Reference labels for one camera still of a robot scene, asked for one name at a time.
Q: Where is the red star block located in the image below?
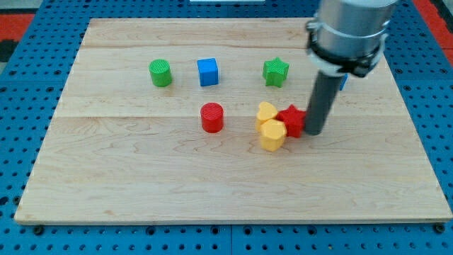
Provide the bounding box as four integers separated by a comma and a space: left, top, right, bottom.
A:
277, 104, 306, 138

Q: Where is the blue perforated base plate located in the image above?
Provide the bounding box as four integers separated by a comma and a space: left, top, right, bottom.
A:
1, 1, 452, 254

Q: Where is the yellow hexagon block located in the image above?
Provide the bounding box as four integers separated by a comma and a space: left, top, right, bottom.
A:
260, 119, 287, 152

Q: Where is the green star block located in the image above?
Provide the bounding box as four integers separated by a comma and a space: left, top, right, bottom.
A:
262, 57, 289, 88

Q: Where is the wooden board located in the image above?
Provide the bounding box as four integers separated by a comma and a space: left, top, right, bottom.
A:
15, 18, 452, 225

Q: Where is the blue cube block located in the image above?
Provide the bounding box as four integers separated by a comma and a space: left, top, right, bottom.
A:
197, 58, 219, 86

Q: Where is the green cylinder block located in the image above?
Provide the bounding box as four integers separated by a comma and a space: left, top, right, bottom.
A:
149, 59, 173, 87

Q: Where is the blue block behind rod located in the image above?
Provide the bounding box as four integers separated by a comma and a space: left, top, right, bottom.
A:
339, 74, 348, 91

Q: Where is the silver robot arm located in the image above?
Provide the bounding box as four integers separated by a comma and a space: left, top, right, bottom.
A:
306, 0, 398, 78

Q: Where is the yellow heart block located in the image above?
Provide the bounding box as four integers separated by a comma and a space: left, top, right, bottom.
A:
255, 101, 278, 132

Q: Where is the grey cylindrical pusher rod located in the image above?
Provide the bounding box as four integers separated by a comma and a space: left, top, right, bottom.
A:
304, 71, 344, 135

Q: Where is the red cylinder block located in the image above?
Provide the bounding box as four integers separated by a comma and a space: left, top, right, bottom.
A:
200, 102, 224, 133

